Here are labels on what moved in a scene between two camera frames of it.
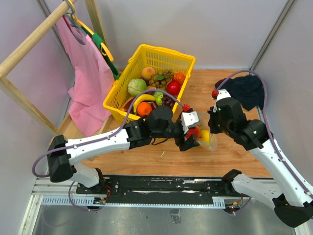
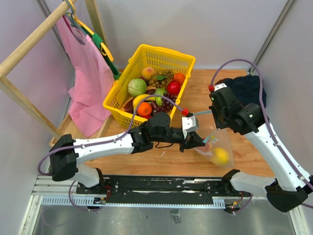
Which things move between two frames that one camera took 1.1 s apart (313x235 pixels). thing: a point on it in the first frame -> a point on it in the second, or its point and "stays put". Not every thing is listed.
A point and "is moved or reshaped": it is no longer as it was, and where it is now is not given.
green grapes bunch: [160, 79] stays put
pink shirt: [93, 80] stays put
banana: [142, 97] stays put
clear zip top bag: [208, 139] -> [219, 148]
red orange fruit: [192, 131] is moved or reshaped
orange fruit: [144, 108] stays put
